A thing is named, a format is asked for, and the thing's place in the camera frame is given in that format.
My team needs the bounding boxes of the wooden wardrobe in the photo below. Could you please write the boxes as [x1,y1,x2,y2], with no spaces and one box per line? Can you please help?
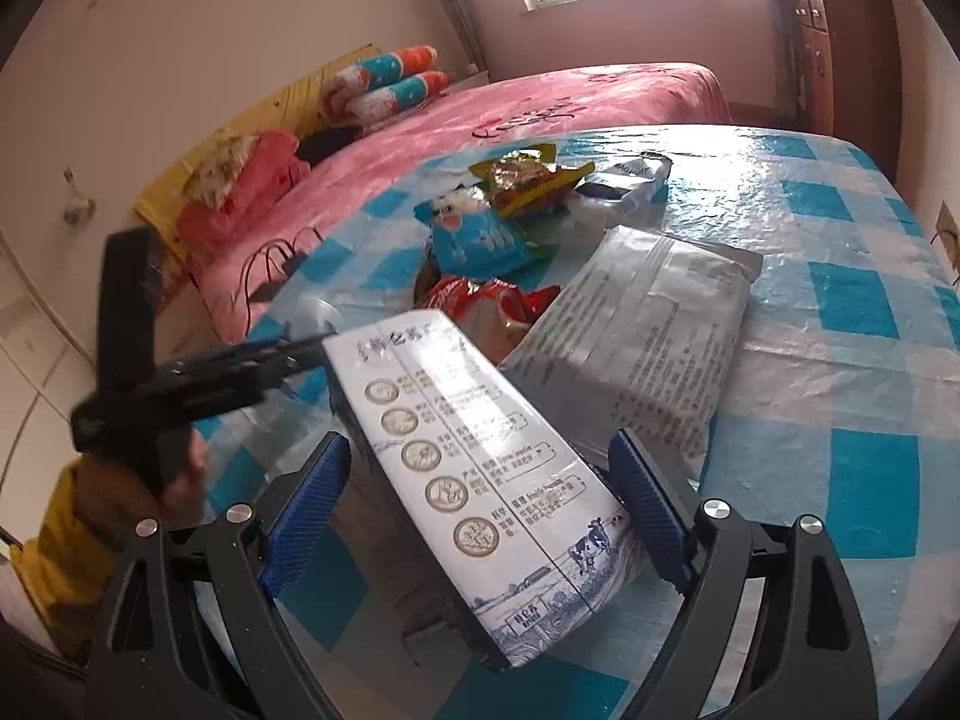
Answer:
[776,0,901,181]

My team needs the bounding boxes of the pink folded blanket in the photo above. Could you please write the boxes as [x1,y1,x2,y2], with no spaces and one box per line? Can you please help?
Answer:
[176,129,312,260]

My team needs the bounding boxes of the white standing air conditioner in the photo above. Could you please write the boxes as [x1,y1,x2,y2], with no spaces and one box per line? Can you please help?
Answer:
[420,0,490,80]

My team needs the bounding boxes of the blue snack packet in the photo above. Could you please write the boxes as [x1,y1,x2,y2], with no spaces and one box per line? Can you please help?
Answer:
[415,187,552,275]

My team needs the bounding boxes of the pink bed sheet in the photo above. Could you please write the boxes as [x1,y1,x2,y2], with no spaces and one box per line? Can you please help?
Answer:
[199,60,732,338]

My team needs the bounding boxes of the red snack packet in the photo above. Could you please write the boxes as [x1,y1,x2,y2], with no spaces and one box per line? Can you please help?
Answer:
[415,274,560,361]

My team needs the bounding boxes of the silver dark foil packet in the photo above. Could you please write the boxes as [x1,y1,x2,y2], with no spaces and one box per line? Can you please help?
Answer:
[577,152,672,215]

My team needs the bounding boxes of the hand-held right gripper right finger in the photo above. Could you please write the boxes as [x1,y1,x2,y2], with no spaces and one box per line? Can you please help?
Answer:
[606,427,878,720]

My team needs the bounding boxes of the person's left hand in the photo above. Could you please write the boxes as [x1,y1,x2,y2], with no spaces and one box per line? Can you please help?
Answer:
[154,431,212,522]

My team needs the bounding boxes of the silver foil bag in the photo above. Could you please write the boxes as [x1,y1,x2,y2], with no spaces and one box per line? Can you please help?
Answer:
[499,225,764,466]

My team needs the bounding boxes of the person's left forearm yellow sleeve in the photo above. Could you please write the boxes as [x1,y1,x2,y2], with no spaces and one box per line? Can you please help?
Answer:
[15,457,162,653]

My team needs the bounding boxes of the floral pillow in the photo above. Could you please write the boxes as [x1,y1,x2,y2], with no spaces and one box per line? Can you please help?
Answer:
[184,135,260,207]

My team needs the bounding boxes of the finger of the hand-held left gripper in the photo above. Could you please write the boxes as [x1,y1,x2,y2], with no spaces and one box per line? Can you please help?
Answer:
[225,321,340,386]

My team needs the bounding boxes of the yellow green snack packet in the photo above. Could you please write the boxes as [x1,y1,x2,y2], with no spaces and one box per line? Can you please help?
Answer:
[469,142,597,220]

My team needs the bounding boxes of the white blue milk carton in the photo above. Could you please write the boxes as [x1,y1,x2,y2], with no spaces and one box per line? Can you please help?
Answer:
[322,309,652,670]

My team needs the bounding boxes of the black charger cable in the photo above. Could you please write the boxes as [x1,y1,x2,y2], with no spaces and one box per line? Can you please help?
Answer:
[232,229,323,338]

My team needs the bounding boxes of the wall hook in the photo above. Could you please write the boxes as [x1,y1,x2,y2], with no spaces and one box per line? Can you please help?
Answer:
[62,167,96,227]

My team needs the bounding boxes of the black cloth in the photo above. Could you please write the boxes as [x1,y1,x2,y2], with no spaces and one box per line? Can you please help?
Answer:
[298,126,357,164]

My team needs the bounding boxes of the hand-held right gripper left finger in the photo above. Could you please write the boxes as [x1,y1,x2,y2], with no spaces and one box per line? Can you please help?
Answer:
[86,431,353,720]

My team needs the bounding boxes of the blue checked tablecloth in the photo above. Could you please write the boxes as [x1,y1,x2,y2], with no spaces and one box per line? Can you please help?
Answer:
[191,124,960,720]

